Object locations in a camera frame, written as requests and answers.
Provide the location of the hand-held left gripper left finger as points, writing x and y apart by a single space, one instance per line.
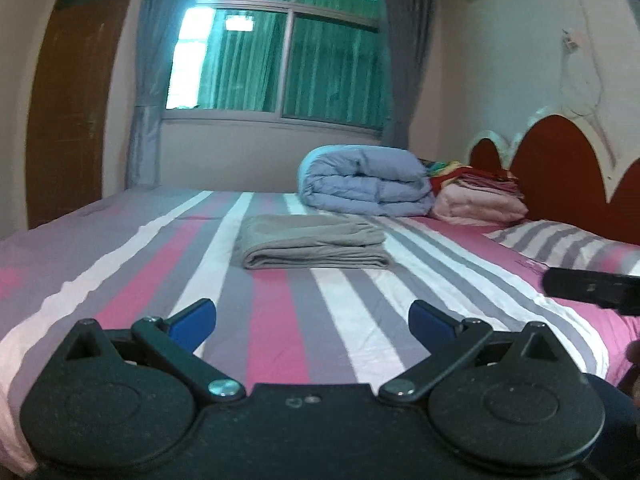
192 322

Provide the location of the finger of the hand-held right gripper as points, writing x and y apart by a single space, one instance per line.
590 287

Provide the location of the window with green glass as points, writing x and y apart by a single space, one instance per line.
280 45

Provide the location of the grey-blue curtain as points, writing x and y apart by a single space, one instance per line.
147 85
407 50

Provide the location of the striped pink grey bed sheet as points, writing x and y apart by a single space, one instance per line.
325 305

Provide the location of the person's leg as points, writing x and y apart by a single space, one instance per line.
617 415

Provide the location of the colourful folded cloth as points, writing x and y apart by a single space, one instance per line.
450 170

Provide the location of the person's right forearm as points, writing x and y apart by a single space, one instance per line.
635 370

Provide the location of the striped pillow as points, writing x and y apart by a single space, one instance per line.
565 247

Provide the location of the white wall socket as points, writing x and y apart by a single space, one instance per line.
570 40

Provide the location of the grey pants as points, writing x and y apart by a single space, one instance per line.
310 242

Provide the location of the red headboard with white trim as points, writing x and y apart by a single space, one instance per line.
555 160

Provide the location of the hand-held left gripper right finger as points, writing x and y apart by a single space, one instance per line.
431 322

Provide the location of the blue-grey folded comforter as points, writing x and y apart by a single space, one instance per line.
365 180

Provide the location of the brown wooden door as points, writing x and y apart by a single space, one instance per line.
75 110

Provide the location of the pink folded blanket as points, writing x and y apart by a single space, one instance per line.
480 205

